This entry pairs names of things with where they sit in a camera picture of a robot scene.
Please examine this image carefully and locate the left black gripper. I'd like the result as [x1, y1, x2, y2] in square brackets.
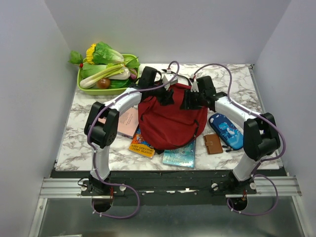
[148, 79, 175, 107]

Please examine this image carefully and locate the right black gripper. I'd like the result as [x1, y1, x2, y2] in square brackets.
[179, 89, 205, 110]

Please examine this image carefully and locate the red backpack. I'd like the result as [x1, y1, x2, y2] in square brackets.
[138, 83, 208, 155]

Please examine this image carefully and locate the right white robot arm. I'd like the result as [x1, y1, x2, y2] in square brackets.
[180, 76, 286, 194]

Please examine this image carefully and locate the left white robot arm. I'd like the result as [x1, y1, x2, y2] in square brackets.
[84, 66, 177, 195]

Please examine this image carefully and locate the pink book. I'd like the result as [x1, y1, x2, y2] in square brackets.
[98, 106, 140, 139]

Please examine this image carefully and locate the white radish toy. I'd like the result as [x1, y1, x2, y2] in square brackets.
[109, 67, 130, 80]

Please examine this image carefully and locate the brown leather wallet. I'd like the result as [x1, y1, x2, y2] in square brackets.
[203, 134, 223, 155]

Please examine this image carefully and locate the blue dinosaur pencil case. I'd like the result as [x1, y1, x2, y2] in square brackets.
[208, 113, 243, 151]

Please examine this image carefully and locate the orange treehouse book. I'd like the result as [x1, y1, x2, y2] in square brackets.
[128, 128, 155, 158]

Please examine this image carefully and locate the teal blue book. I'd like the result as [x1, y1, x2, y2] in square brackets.
[162, 140, 196, 168]

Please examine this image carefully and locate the green plastic tray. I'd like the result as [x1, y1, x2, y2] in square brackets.
[77, 54, 140, 96]

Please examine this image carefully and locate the celery stalk toy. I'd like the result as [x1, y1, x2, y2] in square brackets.
[79, 65, 124, 89]

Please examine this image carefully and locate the brown onion toy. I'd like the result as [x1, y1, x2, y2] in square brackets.
[96, 78, 111, 89]

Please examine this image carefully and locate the green lettuce toy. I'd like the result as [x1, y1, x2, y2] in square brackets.
[92, 41, 124, 64]

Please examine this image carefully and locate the bok choy toy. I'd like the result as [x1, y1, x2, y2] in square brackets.
[80, 62, 107, 79]

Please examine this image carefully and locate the yellow flower toy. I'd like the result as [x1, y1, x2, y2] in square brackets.
[86, 43, 96, 65]

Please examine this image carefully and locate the green leafy sprig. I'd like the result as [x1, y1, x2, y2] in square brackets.
[68, 50, 83, 65]

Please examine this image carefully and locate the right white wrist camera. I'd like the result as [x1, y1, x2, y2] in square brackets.
[190, 78, 199, 92]

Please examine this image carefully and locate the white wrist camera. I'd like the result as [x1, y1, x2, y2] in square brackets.
[190, 78, 199, 92]
[161, 69, 178, 90]

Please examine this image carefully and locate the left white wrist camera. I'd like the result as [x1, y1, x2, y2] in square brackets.
[161, 69, 178, 90]

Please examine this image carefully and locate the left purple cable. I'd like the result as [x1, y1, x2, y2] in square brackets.
[87, 60, 180, 220]

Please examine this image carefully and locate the black mounting base plate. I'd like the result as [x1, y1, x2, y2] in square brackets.
[50, 169, 260, 207]

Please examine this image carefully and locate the aluminium rail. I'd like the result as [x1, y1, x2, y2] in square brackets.
[39, 176, 302, 199]

